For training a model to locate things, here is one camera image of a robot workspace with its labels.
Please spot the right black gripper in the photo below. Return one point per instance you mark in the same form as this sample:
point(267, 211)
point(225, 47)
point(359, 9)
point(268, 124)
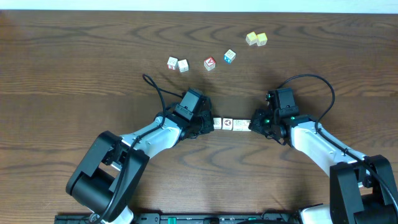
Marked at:
point(255, 126)

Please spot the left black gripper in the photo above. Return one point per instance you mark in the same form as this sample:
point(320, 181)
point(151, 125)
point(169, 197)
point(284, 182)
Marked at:
point(206, 121)

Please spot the block with red emblem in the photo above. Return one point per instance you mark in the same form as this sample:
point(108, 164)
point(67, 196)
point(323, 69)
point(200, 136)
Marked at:
point(227, 124)

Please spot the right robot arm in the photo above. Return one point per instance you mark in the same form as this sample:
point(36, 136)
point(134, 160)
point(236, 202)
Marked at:
point(362, 188)

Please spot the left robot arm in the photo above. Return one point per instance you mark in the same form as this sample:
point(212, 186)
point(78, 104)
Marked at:
point(107, 176)

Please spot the red letter A block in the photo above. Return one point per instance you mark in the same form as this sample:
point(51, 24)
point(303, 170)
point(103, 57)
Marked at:
point(209, 63)

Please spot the plain white block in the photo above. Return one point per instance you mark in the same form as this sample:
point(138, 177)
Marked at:
point(183, 65)

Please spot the white block red side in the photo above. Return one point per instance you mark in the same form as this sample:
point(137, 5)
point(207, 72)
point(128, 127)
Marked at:
point(172, 63)

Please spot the blue and white block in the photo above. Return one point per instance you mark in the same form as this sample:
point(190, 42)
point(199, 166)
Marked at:
point(229, 56)

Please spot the bright yellow block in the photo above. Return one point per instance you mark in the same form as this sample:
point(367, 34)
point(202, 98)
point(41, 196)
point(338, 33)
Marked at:
point(262, 39)

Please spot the pale yellow block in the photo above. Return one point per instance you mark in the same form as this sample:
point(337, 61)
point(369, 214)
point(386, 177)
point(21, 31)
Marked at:
point(251, 38)

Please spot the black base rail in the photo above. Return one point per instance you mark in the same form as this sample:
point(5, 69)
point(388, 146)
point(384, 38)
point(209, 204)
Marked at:
point(155, 218)

